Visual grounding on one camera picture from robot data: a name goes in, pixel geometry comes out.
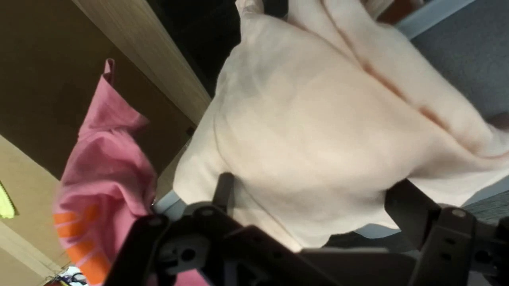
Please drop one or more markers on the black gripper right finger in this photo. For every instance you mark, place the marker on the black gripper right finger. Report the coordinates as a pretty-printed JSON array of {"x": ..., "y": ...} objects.
[{"x": 450, "y": 254}]

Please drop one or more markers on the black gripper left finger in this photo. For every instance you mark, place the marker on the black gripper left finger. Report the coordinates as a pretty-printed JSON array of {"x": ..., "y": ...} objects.
[{"x": 147, "y": 248}]

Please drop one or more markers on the peach t-shirt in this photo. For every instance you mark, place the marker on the peach t-shirt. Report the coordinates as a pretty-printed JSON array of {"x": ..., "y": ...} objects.
[{"x": 318, "y": 136}]

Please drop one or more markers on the pink t-shirt with orange print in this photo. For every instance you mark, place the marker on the pink t-shirt with orange print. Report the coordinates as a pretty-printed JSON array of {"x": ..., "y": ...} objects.
[{"x": 105, "y": 175}]

